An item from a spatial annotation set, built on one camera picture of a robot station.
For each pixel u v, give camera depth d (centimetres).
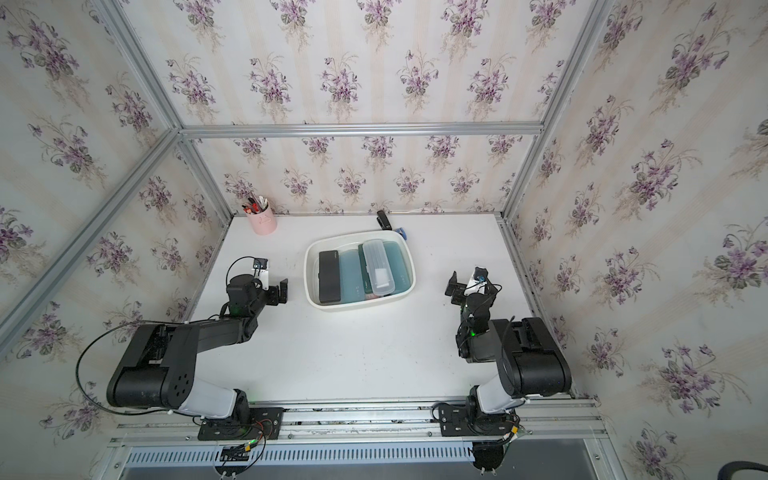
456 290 82
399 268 99
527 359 45
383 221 115
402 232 113
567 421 75
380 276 95
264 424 73
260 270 80
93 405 68
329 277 96
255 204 108
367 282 95
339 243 104
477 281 76
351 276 98
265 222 108
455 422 73
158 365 44
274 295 84
